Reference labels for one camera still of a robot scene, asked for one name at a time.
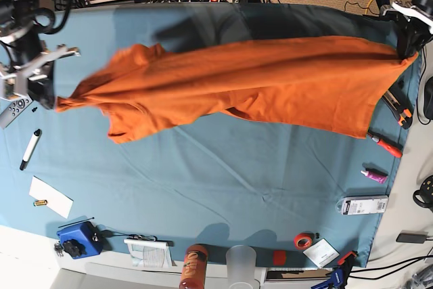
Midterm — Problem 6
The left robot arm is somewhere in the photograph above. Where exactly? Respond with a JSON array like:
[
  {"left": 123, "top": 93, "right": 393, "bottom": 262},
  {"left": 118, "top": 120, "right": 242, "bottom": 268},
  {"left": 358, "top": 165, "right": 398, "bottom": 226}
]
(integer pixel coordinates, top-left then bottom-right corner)
[{"left": 375, "top": 0, "right": 432, "bottom": 59}]

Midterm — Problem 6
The red screwdriver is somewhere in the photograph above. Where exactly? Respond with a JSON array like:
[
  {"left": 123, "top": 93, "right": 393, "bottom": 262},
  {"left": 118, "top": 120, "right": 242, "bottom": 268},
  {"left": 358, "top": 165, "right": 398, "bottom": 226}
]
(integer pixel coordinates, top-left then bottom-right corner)
[{"left": 367, "top": 131, "right": 403, "bottom": 158}]

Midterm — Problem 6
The white black marker pen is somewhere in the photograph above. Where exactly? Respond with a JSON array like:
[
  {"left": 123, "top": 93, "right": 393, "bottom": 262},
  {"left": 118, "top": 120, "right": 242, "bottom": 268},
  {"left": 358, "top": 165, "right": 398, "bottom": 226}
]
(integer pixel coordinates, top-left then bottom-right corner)
[{"left": 20, "top": 129, "right": 42, "bottom": 171}]

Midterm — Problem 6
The small red block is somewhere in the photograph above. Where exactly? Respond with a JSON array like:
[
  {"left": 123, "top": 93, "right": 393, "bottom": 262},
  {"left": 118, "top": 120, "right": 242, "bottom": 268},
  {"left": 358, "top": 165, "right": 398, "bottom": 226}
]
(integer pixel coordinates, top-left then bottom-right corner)
[{"left": 273, "top": 250, "right": 287, "bottom": 266}]

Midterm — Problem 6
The blue box with knob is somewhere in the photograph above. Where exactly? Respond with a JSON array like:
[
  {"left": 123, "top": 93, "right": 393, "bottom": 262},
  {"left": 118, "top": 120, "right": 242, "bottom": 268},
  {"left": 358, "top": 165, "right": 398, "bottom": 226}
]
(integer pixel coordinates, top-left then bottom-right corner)
[{"left": 56, "top": 221, "right": 103, "bottom": 259}]

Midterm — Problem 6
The small yellow battery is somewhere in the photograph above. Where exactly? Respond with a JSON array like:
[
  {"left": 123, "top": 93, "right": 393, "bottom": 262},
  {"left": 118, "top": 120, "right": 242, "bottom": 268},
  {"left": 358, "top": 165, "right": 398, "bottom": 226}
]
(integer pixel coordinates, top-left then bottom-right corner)
[{"left": 33, "top": 200, "right": 48, "bottom": 206}]

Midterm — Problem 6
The black computer mouse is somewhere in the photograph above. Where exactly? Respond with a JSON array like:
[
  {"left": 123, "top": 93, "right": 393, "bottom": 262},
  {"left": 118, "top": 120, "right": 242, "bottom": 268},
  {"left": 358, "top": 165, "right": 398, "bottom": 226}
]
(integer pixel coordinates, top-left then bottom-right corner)
[{"left": 423, "top": 77, "right": 433, "bottom": 120}]

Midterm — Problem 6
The white square card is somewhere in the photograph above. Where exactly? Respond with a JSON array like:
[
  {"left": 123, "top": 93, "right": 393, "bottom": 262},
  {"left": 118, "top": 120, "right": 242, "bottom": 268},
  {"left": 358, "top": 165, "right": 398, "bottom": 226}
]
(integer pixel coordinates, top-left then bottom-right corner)
[{"left": 303, "top": 239, "right": 339, "bottom": 268}]

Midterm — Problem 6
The grey remote control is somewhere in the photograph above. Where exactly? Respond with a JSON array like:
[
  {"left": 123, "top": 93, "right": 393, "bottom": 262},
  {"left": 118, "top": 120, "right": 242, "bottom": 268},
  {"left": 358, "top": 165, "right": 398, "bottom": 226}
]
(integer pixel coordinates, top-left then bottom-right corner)
[{"left": 0, "top": 97, "right": 33, "bottom": 129}]

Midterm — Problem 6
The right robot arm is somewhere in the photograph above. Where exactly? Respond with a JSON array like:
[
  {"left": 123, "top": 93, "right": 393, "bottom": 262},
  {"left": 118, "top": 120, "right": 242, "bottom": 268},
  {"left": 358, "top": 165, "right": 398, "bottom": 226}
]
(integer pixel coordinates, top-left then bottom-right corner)
[{"left": 1, "top": 0, "right": 80, "bottom": 110}]

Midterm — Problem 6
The black power adapter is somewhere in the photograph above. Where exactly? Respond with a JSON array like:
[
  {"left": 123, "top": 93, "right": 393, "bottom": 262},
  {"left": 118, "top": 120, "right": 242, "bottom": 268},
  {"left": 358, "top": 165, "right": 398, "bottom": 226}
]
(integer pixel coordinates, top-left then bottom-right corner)
[{"left": 396, "top": 232, "right": 429, "bottom": 244}]

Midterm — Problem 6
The orange t-shirt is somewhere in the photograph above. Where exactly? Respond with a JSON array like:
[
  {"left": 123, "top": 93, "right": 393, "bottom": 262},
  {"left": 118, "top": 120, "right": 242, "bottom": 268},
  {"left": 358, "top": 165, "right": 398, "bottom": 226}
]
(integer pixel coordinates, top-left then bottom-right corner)
[{"left": 56, "top": 36, "right": 415, "bottom": 143}]

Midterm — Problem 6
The black yellow dotted mug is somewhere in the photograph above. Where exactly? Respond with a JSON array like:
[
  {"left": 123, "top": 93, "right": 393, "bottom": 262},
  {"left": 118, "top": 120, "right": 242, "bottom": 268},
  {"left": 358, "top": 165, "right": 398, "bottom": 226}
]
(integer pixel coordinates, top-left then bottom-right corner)
[{"left": 413, "top": 175, "right": 433, "bottom": 210}]

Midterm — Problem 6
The blue black clamp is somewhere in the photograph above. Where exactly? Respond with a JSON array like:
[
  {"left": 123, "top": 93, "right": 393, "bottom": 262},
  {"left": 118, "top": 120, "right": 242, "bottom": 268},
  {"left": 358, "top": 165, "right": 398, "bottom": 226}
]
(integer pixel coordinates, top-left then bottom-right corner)
[{"left": 311, "top": 250, "right": 358, "bottom": 289}]

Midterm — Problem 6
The translucent plastic cup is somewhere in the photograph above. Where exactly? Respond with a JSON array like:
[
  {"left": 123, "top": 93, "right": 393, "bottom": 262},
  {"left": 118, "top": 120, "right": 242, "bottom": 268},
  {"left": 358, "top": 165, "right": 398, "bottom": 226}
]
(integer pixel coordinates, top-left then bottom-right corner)
[{"left": 226, "top": 245, "right": 256, "bottom": 289}]

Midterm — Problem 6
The orange drink can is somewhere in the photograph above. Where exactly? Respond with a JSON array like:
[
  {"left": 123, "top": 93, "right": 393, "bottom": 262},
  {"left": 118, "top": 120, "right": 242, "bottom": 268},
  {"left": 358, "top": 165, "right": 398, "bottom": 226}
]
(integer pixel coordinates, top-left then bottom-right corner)
[{"left": 179, "top": 244, "right": 208, "bottom": 289}]

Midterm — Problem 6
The red tape roll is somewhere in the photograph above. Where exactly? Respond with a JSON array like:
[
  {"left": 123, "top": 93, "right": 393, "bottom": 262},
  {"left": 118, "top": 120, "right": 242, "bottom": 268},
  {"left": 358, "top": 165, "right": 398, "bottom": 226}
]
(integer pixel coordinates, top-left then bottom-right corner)
[{"left": 294, "top": 232, "right": 316, "bottom": 250}]

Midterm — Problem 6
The white folded booklet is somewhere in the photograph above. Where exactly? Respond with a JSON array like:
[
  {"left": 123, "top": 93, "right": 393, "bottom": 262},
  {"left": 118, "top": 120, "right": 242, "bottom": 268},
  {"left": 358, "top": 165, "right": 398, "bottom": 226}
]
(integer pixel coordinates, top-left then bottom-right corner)
[{"left": 124, "top": 239, "right": 173, "bottom": 268}]

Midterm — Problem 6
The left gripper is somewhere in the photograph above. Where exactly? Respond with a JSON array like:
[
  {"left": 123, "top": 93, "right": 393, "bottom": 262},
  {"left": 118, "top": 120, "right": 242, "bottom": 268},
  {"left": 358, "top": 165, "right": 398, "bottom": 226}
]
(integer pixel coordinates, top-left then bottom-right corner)
[{"left": 380, "top": 1, "right": 432, "bottom": 59}]

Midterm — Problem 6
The blue table cloth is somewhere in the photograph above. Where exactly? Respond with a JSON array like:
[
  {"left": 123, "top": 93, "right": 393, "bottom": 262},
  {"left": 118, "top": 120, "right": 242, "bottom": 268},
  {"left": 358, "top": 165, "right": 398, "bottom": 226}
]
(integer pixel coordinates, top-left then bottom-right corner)
[{"left": 0, "top": 1, "right": 424, "bottom": 269}]

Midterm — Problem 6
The purple glue tube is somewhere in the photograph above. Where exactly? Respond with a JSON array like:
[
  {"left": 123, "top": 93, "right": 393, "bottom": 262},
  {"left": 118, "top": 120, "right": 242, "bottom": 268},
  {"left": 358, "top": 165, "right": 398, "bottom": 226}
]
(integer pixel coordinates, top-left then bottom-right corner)
[{"left": 361, "top": 169, "right": 388, "bottom": 184}]

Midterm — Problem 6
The orange black utility knife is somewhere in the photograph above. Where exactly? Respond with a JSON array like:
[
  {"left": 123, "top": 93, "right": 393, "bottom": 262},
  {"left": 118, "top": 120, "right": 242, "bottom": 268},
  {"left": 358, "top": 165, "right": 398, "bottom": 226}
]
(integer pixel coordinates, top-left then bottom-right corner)
[{"left": 382, "top": 85, "right": 413, "bottom": 129}]

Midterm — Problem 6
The white packaged item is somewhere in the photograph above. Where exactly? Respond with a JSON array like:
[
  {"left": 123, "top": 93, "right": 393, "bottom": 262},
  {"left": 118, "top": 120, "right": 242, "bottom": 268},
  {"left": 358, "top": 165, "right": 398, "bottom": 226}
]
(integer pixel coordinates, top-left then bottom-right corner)
[{"left": 336, "top": 195, "right": 389, "bottom": 215}]

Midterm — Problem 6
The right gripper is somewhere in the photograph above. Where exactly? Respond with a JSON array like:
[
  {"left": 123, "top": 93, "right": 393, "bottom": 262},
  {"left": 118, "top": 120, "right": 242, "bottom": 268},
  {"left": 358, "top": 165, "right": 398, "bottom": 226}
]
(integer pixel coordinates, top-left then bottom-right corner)
[{"left": 1, "top": 45, "right": 81, "bottom": 110}]

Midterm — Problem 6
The white paper card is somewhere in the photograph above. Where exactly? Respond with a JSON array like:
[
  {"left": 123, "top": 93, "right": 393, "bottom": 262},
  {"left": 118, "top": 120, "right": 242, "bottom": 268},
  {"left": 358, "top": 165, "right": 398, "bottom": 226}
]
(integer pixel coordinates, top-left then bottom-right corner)
[{"left": 29, "top": 176, "right": 73, "bottom": 219}]

